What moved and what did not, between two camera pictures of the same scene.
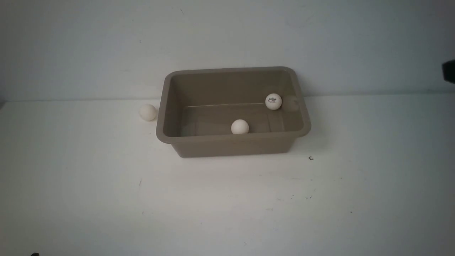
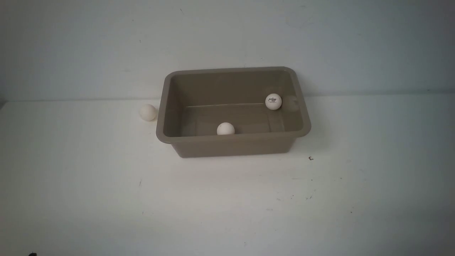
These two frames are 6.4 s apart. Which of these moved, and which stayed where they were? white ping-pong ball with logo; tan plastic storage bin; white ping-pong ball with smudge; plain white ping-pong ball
Moved: white ping-pong ball with smudge
Stayed: white ping-pong ball with logo; plain white ping-pong ball; tan plastic storage bin
